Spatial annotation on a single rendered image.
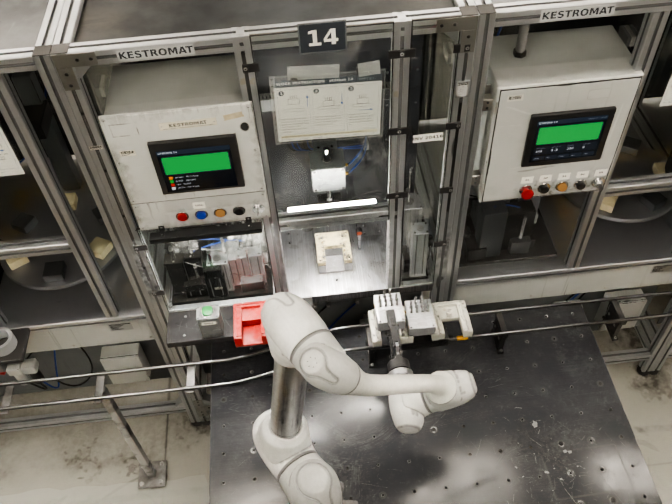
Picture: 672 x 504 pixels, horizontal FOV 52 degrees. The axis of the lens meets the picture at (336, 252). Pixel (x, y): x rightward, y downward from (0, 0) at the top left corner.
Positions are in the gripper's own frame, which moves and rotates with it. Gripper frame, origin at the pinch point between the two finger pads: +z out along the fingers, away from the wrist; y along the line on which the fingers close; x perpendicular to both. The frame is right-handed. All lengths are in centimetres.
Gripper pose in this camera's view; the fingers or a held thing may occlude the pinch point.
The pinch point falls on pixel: (391, 322)
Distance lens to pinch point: 248.1
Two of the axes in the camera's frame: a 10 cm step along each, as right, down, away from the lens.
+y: -0.4, -6.3, -7.8
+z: -0.9, -7.7, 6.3
